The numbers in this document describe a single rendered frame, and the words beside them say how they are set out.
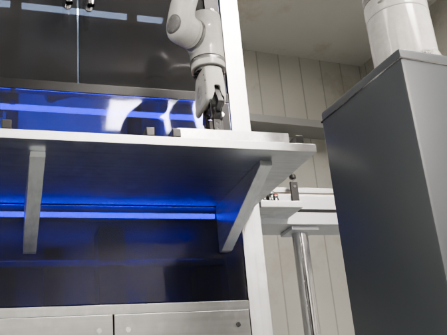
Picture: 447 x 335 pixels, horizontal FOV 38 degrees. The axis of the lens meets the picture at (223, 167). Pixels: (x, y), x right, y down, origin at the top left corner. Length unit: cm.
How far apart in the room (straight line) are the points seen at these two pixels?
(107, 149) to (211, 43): 39
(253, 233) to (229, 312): 23
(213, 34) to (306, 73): 396
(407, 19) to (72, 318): 101
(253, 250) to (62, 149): 65
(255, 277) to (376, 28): 78
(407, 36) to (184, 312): 88
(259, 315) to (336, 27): 376
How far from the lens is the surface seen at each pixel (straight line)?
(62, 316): 163
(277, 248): 476
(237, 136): 144
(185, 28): 153
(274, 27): 512
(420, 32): 125
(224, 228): 170
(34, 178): 142
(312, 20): 511
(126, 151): 137
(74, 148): 135
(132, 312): 165
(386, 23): 126
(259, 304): 175
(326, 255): 495
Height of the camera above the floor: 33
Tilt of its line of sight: 21 degrees up
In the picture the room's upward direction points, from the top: 5 degrees counter-clockwise
